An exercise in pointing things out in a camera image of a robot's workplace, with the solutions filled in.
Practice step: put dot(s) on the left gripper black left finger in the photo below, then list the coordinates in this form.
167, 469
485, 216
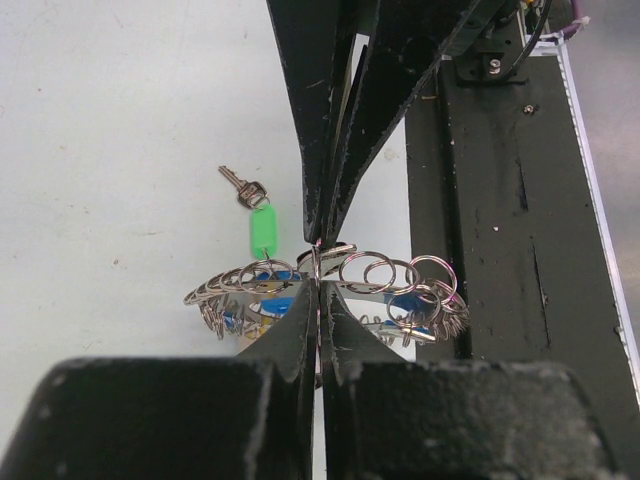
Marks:
244, 417

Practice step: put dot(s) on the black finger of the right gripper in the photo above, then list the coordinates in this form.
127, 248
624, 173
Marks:
315, 41
406, 45

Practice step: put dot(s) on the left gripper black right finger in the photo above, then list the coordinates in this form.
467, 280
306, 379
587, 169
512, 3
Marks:
388, 418

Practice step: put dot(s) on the silver disc keyring organiser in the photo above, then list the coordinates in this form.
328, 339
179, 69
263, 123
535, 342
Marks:
352, 282

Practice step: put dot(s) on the silver key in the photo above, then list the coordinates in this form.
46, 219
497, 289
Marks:
250, 194

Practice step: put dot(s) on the green key tag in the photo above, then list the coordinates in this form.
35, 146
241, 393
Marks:
264, 241

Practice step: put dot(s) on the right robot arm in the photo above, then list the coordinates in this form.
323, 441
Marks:
353, 68

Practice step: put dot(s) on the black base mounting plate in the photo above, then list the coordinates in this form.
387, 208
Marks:
498, 188

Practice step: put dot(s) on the white slotted cable duct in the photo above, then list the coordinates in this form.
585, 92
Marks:
625, 330

